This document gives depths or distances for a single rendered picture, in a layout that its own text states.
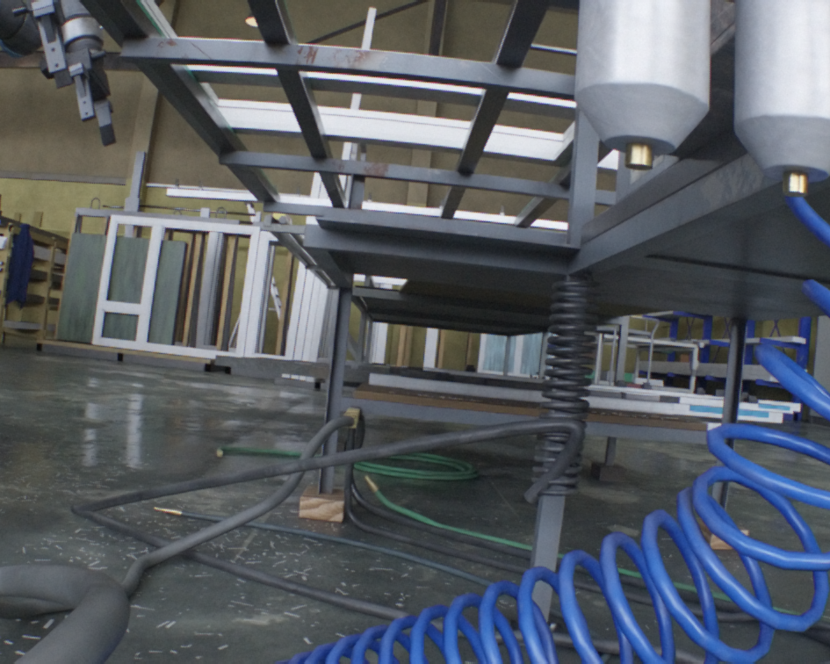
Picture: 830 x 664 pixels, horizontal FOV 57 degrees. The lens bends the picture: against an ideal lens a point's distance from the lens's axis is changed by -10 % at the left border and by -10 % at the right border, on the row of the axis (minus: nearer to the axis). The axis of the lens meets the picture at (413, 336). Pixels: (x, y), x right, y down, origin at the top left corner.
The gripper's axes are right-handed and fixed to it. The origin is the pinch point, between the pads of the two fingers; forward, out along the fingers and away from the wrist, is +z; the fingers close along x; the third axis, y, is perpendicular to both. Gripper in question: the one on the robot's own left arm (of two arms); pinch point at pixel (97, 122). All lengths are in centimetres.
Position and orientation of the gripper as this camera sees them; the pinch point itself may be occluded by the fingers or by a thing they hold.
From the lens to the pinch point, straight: 164.2
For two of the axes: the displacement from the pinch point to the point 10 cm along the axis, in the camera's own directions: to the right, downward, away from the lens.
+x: -0.4, 1.3, 9.9
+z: 3.1, 9.4, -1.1
